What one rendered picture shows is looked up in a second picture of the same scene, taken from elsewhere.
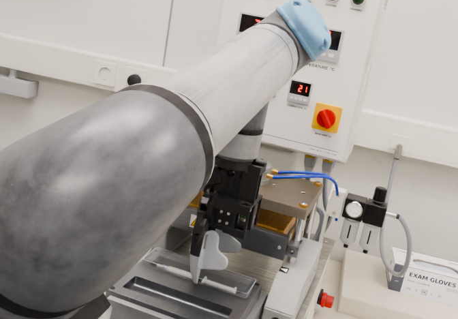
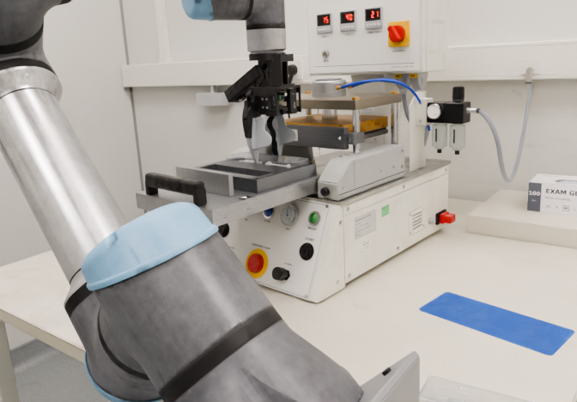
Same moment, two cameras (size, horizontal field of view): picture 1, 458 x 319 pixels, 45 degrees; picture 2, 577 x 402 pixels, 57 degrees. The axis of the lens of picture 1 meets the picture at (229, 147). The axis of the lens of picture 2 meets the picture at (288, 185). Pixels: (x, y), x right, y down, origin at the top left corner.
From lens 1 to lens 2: 56 cm
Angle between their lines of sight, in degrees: 25
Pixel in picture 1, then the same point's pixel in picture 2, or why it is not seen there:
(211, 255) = (260, 136)
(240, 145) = (260, 38)
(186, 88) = not seen: outside the picture
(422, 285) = (562, 200)
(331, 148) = (408, 61)
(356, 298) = (482, 216)
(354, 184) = (499, 122)
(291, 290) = (340, 165)
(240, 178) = (270, 68)
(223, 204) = (259, 90)
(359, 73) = not seen: outside the picture
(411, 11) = not seen: outside the picture
